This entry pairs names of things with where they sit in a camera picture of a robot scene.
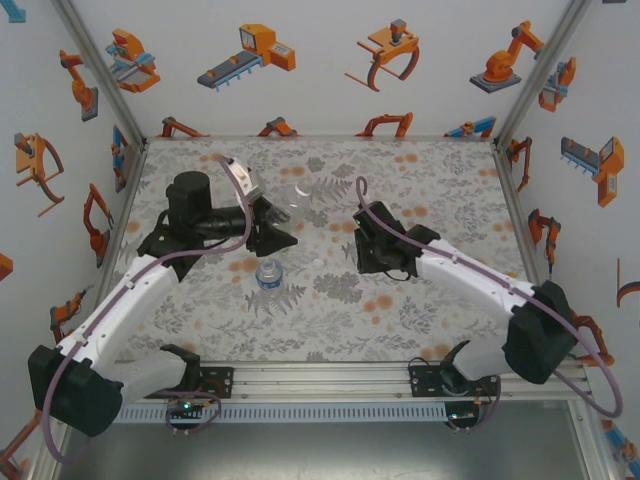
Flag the clear plastic bottle without label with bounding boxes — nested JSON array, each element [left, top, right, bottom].
[[269, 178, 324, 232]]

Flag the clear bottle with blue label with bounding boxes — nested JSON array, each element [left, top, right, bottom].
[[255, 257, 285, 292]]

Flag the floral table cloth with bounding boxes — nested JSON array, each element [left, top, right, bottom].
[[87, 137, 556, 364]]

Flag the grey metal panel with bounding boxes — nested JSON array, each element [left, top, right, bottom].
[[54, 421, 586, 480]]

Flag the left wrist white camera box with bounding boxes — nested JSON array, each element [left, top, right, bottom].
[[225, 156, 265, 202]]

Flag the aluminium side rail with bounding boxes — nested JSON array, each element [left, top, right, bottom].
[[492, 142, 551, 286], [92, 139, 150, 301]]

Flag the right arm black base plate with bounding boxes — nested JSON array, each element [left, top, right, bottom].
[[408, 355, 501, 399]]

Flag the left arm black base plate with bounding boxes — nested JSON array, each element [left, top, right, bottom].
[[143, 366, 235, 400]]

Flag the aluminium front rail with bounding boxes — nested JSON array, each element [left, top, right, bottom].
[[47, 360, 594, 404]]

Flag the aluminium corner post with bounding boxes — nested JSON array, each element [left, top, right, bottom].
[[492, 0, 594, 149], [49, 0, 150, 149]]

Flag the slotted grey cable duct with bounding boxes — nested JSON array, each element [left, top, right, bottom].
[[67, 402, 449, 424]]

